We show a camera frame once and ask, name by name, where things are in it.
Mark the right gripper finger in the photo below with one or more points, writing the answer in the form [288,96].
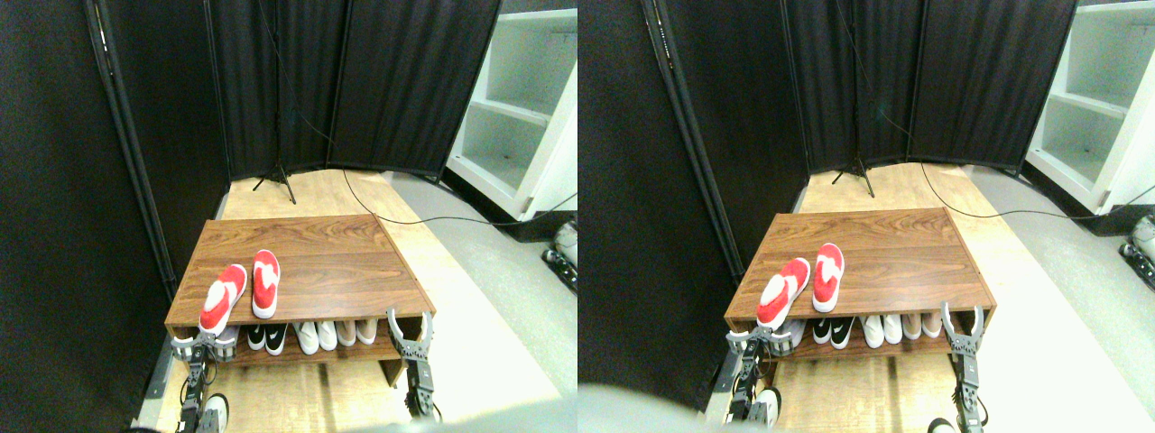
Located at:
[980,343]
[427,347]
[956,327]
[401,334]

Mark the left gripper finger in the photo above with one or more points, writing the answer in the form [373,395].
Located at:
[227,352]
[781,345]
[742,345]
[187,352]

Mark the white shelf unit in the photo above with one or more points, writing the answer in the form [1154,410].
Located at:
[505,135]
[1083,126]

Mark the red shoe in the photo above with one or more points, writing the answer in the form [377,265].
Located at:
[827,278]
[781,296]
[265,284]
[222,302]

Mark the white shoe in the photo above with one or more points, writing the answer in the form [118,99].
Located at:
[799,332]
[327,336]
[892,329]
[873,332]
[308,339]
[232,331]

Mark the grey machine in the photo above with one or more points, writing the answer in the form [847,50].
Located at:
[564,242]
[1144,236]

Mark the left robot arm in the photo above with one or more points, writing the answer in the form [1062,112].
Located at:
[751,404]
[194,410]

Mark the beige shoe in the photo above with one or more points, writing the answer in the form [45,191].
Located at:
[930,325]
[912,327]
[366,332]
[346,333]

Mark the black curtain pole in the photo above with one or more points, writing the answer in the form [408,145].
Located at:
[688,144]
[132,144]

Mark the black stand foot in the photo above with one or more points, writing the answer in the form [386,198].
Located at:
[281,171]
[858,166]

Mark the brown shoe rack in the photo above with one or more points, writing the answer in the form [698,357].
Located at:
[902,262]
[334,271]

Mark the grey curtain foot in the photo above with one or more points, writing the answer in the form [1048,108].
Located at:
[720,383]
[159,379]

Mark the black shoe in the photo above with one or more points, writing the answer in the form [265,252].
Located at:
[820,330]
[841,334]
[275,340]
[255,336]

